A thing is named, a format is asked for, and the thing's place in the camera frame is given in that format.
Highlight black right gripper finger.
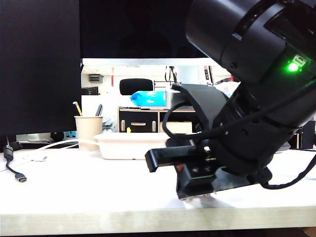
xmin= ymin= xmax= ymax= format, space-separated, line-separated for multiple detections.
xmin=145 ymin=145 xmax=198 ymax=173
xmin=174 ymin=160 xmax=260 ymax=199

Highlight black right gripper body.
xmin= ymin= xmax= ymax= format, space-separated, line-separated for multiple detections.
xmin=166 ymin=85 xmax=314 ymax=184

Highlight small beige box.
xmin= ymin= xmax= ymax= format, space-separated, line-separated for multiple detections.
xmin=159 ymin=121 xmax=193 ymax=134

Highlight beige paper pulp box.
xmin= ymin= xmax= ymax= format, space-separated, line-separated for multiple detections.
xmin=93 ymin=132 xmax=171 ymax=160

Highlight black box-shaped device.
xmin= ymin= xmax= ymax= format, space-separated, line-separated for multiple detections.
xmin=295 ymin=120 xmax=316 ymax=150

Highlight wooden black desk organizer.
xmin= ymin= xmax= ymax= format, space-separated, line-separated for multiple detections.
xmin=118 ymin=106 xmax=198 ymax=134

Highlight white paper sheets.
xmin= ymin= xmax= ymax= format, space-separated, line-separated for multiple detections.
xmin=273 ymin=148 xmax=316 ymax=179

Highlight blue wet wipes pack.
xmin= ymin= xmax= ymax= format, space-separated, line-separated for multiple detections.
xmin=130 ymin=90 xmax=166 ymax=107

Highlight white cardboard carton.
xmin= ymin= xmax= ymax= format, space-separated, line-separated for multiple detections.
xmin=197 ymin=65 xmax=215 ymax=86

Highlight white monitor stand column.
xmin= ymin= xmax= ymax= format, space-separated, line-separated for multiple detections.
xmin=176 ymin=65 xmax=198 ymax=86

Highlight beige paper cup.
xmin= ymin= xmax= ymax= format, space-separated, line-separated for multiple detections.
xmin=74 ymin=115 xmax=104 ymax=152

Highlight silver power strip with socket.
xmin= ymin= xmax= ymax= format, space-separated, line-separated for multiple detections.
xmin=16 ymin=130 xmax=79 ymax=144

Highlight pencil with silver tip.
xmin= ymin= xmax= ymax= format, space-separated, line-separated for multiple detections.
xmin=72 ymin=101 xmax=83 ymax=117

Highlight black round plug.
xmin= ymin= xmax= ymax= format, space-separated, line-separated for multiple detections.
xmin=50 ymin=130 xmax=65 ymax=142

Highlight large black silver-bezel monitor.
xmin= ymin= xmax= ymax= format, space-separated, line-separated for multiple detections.
xmin=79 ymin=0 xmax=215 ymax=65

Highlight dark monitor with silver base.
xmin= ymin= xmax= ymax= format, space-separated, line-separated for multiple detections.
xmin=0 ymin=0 xmax=82 ymax=149

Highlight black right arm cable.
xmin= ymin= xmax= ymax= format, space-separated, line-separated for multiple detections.
xmin=161 ymin=79 xmax=316 ymax=190

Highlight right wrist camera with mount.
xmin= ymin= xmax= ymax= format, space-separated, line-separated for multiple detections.
xmin=164 ymin=83 xmax=229 ymax=131

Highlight white cable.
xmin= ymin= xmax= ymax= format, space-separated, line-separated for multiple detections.
xmin=22 ymin=139 xmax=101 ymax=162

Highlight black USB-C cable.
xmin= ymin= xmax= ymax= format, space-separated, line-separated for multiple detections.
xmin=3 ymin=142 xmax=28 ymax=184

